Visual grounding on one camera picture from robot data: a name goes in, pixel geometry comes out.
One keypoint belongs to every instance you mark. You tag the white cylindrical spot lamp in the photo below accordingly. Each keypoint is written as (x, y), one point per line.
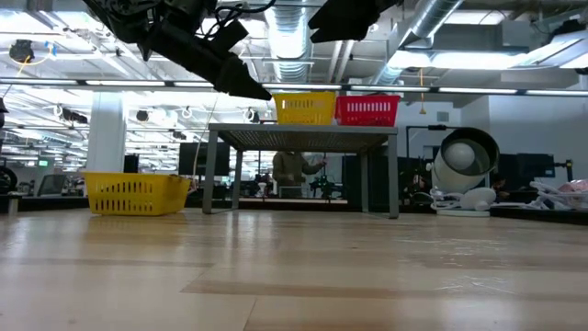
(464, 158)

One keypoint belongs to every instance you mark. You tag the silver ventilation duct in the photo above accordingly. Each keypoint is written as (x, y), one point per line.
(289, 27)
(427, 23)

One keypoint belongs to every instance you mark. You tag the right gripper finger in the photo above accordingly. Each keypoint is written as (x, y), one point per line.
(349, 18)

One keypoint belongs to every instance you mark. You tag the black ceiling dome device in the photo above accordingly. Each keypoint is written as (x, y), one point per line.
(20, 50)

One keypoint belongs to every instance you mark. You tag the yellow slotted plastic basket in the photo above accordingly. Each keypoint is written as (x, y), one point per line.
(303, 108)
(138, 193)

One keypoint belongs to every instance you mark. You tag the black aluminium table frame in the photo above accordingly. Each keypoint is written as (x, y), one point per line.
(542, 216)

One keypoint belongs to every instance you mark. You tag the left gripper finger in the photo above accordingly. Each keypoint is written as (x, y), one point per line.
(202, 60)
(232, 37)

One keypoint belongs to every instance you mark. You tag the person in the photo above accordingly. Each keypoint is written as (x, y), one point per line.
(289, 170)
(498, 184)

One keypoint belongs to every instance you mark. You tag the ceiling light bar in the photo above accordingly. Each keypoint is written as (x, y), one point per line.
(390, 88)

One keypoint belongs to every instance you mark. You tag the hanging yellow pendant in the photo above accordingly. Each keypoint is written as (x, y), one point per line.
(422, 111)

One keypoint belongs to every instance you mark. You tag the black computer monitor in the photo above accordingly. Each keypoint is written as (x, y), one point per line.
(202, 158)
(528, 167)

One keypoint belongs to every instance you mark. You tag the black pipe frame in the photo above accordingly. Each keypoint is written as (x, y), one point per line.
(436, 127)

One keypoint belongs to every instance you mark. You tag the grey rectangular air duct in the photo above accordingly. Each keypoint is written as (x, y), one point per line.
(482, 37)

